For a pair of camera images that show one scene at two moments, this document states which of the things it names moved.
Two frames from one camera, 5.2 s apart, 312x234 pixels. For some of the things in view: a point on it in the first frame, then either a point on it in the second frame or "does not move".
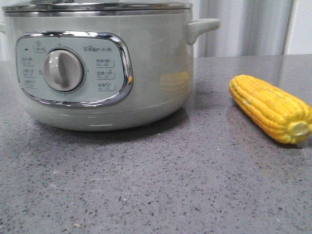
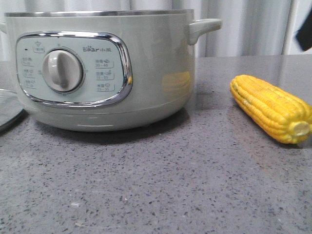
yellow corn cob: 282,116 does not move
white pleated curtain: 247,28 does not move
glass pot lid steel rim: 99,7 to 11,108
